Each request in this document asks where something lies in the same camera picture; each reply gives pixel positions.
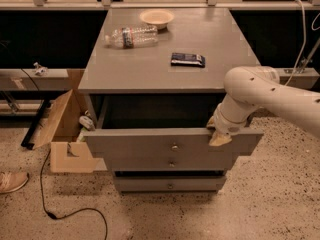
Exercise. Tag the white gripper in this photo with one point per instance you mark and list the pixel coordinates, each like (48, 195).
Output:
(224, 123)

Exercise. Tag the grey top drawer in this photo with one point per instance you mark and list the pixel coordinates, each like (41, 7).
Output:
(145, 132)

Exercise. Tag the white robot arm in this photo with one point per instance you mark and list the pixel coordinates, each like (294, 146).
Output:
(249, 88)

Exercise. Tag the grey drawer cabinet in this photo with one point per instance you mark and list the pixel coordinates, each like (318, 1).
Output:
(209, 32)

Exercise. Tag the grey bottom drawer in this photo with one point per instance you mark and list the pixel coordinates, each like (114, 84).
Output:
(166, 181)

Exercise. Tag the open cardboard box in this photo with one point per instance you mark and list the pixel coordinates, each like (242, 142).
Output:
(61, 129)

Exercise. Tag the clear plastic water bottle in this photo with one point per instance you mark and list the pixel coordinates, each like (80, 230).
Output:
(133, 37)

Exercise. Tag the white bowl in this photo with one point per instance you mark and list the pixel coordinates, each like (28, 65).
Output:
(157, 17)

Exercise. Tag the white item in box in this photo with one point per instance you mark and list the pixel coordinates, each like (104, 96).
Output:
(87, 123)

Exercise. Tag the green item in box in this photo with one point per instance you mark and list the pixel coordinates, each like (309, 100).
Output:
(80, 137)

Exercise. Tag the small clear object on ledge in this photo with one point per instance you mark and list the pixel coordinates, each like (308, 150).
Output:
(40, 70)

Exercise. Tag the tan sneaker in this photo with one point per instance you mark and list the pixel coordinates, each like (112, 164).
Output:
(10, 182)

